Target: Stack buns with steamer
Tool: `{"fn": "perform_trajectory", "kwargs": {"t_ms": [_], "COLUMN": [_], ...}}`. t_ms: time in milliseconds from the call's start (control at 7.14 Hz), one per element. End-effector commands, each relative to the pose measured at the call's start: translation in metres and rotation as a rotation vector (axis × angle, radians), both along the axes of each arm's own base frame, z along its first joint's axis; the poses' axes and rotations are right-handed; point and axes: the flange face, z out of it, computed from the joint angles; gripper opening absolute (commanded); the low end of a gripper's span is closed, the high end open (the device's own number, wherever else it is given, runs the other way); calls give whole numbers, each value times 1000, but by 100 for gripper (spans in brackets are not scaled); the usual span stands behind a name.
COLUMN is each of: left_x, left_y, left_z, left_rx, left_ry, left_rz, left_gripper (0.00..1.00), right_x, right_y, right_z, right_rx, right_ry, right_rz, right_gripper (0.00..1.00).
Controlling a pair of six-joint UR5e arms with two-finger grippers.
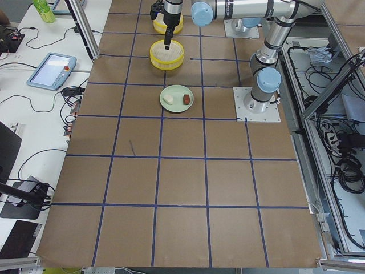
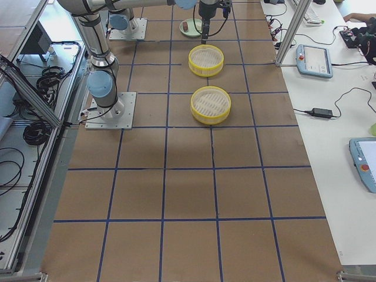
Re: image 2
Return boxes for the light green plate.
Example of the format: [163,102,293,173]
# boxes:
[179,18,202,37]

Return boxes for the black power adapter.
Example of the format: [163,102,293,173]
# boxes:
[304,108,334,119]

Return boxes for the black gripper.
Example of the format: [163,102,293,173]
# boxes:
[199,0,219,44]

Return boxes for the person hand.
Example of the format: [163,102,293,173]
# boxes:
[343,13,361,22]

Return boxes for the black circuit board box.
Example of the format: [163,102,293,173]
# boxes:
[340,28,360,49]

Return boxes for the blue teach pendant far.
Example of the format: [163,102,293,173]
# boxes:
[296,44,333,79]

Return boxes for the blue teach pendant near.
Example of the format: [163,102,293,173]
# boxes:
[349,137,375,193]

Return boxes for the yellow steamer basket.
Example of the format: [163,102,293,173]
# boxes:
[190,86,231,125]
[188,45,224,78]

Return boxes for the black coiled cables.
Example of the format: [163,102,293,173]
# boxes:
[22,120,51,146]

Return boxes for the blue teach pendant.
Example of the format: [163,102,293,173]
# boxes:
[296,44,333,79]
[349,137,375,193]

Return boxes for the aluminium frame post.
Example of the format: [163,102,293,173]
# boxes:
[275,0,310,67]

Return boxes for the white keyboard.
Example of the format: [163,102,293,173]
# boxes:
[303,8,323,26]

